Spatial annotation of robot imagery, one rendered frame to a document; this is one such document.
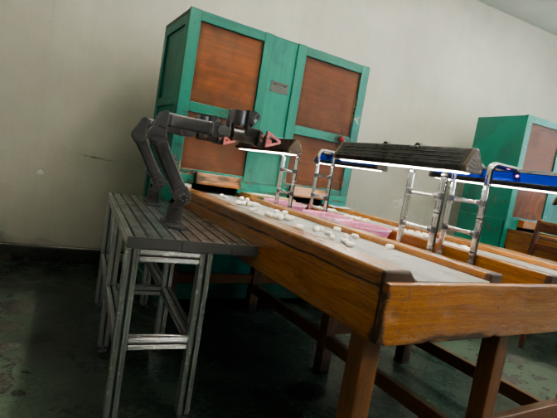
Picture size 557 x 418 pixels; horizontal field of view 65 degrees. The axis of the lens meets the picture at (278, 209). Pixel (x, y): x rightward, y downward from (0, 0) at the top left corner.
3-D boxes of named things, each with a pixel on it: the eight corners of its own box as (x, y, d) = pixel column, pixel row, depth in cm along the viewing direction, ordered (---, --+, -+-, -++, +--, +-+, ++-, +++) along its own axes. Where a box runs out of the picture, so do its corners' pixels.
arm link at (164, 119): (224, 124, 183) (149, 109, 170) (230, 123, 175) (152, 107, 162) (219, 153, 184) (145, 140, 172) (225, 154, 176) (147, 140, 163)
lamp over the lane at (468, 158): (464, 171, 122) (470, 145, 121) (331, 157, 175) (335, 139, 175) (482, 175, 126) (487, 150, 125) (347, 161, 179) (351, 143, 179)
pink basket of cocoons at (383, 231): (355, 250, 186) (359, 228, 185) (320, 236, 209) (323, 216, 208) (400, 252, 199) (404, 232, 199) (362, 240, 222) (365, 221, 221)
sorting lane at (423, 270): (416, 289, 111) (418, 280, 111) (191, 194, 266) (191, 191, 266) (489, 289, 126) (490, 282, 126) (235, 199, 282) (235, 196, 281)
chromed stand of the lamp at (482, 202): (470, 278, 164) (495, 160, 160) (428, 264, 182) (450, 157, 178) (501, 279, 174) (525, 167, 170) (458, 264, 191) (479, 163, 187)
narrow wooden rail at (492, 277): (483, 310, 127) (491, 274, 126) (234, 209, 282) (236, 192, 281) (495, 309, 130) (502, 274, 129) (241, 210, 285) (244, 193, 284)
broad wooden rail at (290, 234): (370, 343, 106) (385, 270, 105) (168, 215, 262) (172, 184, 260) (405, 341, 112) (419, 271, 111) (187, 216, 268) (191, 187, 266)
